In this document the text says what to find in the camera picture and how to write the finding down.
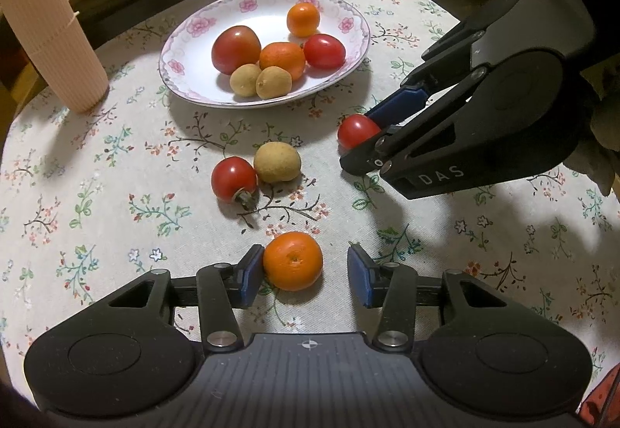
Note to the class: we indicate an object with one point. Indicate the red cherry tomato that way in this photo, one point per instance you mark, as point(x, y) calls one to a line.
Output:
point(324, 51)
point(356, 130)

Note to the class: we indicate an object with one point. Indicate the tan longan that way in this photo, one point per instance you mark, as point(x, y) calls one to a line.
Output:
point(277, 161)
point(244, 80)
point(274, 83)

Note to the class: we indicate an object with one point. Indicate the large red tomato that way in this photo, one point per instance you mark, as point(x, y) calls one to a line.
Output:
point(235, 49)

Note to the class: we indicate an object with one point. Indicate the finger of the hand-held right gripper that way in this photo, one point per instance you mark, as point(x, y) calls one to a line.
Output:
point(361, 161)
point(399, 104)

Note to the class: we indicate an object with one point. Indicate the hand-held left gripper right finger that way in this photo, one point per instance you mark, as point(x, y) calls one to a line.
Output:
point(359, 275)

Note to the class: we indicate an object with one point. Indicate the small orange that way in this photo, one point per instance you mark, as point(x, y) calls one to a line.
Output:
point(303, 20)

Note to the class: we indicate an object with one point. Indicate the white plate with pink flowers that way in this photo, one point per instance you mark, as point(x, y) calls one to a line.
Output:
point(193, 55)

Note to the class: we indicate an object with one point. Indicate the large orange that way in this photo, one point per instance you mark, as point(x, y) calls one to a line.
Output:
point(293, 261)

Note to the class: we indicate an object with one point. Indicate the wooden furniture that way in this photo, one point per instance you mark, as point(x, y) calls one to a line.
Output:
point(7, 94)

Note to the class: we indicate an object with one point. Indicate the red dotted fabric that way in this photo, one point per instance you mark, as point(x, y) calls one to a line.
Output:
point(603, 396)

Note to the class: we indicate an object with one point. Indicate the orange with stem dot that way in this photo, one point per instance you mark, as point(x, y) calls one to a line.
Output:
point(283, 59)

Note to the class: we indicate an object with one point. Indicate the pink ribbed cylinder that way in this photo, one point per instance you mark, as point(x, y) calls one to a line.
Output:
point(53, 36)

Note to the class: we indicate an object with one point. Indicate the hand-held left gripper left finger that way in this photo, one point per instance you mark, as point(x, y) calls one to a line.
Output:
point(252, 280)

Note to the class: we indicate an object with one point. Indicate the red tomato with stem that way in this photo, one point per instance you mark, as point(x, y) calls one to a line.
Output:
point(233, 177)

